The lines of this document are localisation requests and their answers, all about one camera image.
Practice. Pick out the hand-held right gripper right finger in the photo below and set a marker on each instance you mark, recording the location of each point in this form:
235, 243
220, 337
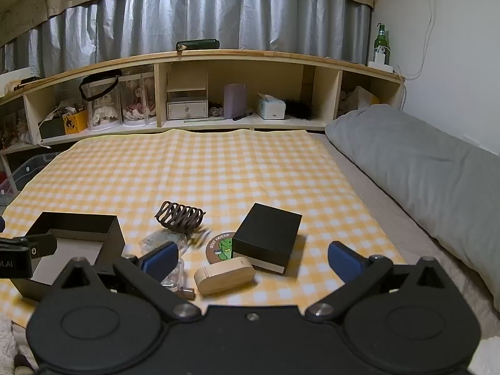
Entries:
343, 261

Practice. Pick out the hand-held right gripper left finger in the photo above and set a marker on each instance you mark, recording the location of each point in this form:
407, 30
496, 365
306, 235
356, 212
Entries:
162, 261

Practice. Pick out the clear plastic clip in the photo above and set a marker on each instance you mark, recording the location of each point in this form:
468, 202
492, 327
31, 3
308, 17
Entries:
158, 240

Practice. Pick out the brown hair claw clip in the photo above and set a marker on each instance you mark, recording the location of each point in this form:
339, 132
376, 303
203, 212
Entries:
179, 216

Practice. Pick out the large black box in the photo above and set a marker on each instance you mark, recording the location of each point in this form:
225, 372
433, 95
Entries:
111, 238

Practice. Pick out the round green figure coaster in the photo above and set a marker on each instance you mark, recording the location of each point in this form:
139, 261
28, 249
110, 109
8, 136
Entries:
218, 248

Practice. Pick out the oval wooden case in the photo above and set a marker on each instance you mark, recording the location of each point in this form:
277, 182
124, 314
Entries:
222, 277

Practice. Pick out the small black lidded box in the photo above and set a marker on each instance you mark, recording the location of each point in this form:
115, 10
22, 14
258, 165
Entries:
269, 228

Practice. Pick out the white fluffy rug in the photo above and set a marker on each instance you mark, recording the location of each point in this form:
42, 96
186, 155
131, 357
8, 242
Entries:
8, 340

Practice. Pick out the pile of small toys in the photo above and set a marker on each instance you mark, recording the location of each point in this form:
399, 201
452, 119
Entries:
13, 129

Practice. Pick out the dark box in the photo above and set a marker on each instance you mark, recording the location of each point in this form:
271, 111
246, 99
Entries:
52, 128

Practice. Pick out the yellow checkered blanket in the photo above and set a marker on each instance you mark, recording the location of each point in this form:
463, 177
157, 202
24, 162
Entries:
218, 168

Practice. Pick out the grey pillow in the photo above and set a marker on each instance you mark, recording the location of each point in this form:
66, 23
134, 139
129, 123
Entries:
422, 164

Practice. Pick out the yellow box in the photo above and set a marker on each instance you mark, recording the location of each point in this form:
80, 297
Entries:
76, 122

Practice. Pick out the small white drawer box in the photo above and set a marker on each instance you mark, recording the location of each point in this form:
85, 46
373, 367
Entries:
186, 105

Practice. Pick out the black feather duster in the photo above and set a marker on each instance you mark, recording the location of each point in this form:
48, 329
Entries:
300, 110

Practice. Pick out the white crumpled bag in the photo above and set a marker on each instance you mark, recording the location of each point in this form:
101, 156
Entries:
357, 99

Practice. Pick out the black pen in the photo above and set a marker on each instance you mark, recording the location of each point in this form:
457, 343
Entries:
243, 116

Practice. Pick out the tissue box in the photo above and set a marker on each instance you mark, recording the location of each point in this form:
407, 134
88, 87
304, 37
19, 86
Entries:
270, 107

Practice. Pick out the white power adapter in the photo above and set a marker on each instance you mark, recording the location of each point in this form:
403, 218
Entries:
380, 66

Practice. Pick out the wooden shelf unit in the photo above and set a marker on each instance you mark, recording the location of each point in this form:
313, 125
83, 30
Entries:
234, 55

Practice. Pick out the dark green case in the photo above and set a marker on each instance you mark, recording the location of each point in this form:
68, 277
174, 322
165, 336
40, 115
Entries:
197, 45

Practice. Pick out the green glass bottle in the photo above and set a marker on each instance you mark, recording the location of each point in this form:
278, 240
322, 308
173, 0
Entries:
381, 43

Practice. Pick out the grey curtain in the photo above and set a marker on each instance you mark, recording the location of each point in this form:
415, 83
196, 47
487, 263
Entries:
218, 15

